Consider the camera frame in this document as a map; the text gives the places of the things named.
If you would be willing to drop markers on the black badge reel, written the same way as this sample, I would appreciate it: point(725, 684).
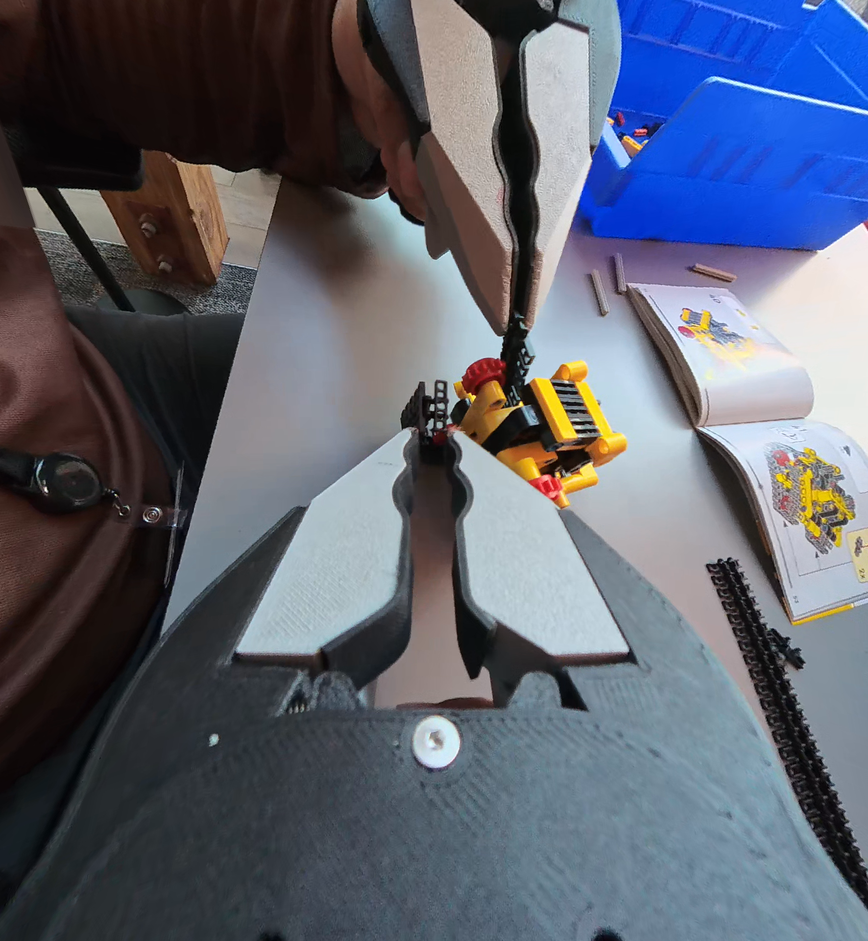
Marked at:
point(63, 481)

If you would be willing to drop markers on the person's left hand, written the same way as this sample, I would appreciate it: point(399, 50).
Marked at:
point(379, 88)

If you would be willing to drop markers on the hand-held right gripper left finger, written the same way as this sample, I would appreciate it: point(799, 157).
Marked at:
point(331, 559)

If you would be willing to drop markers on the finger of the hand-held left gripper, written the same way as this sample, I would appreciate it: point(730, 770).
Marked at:
point(559, 132)
point(463, 162)

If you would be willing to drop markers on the blue plastic bin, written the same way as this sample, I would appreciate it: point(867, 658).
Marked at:
point(757, 176)
point(713, 44)

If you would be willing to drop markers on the person's left forearm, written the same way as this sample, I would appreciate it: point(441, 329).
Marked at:
point(169, 81)

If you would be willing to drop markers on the small black lego piece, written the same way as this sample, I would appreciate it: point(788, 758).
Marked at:
point(788, 648)

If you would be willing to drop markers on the lego instruction booklet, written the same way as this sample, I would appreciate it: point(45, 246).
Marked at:
point(742, 382)

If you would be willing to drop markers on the wooden table leg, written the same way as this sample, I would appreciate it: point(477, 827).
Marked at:
point(177, 213)

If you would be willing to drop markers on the yellow lego vehicle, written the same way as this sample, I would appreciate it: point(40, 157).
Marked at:
point(544, 434)

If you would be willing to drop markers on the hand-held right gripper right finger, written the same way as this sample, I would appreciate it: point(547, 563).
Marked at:
point(537, 566)

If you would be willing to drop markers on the loose lego pieces pile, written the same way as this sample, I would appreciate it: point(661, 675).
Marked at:
point(632, 136)

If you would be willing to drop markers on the black chair frame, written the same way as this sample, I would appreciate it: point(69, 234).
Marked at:
point(85, 242)

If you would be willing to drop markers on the person's brown shirt torso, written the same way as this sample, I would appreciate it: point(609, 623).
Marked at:
point(52, 625)

